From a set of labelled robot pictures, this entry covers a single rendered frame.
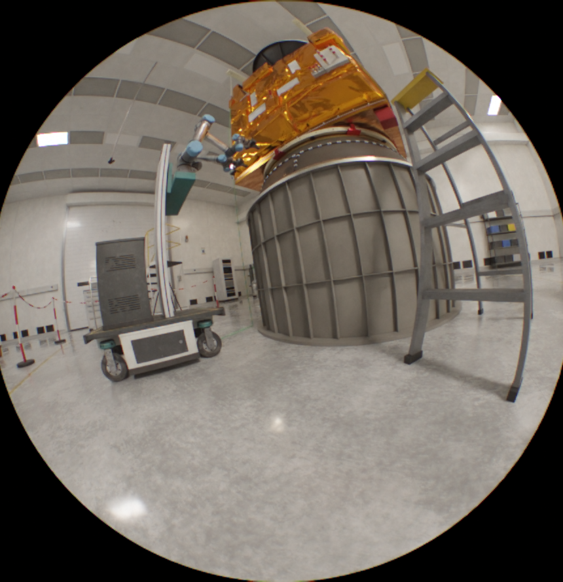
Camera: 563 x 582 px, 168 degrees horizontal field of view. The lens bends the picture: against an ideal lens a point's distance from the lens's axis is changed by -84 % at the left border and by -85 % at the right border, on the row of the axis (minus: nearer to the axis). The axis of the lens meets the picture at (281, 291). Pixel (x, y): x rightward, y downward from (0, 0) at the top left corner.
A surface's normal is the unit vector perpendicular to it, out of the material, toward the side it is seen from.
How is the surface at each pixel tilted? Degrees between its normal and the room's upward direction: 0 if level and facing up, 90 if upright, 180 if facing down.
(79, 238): 90
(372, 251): 90
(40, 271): 90
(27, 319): 90
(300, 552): 0
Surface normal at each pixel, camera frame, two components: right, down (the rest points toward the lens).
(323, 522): -0.15, -0.99
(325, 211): -0.47, 0.11
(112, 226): 0.76, -0.09
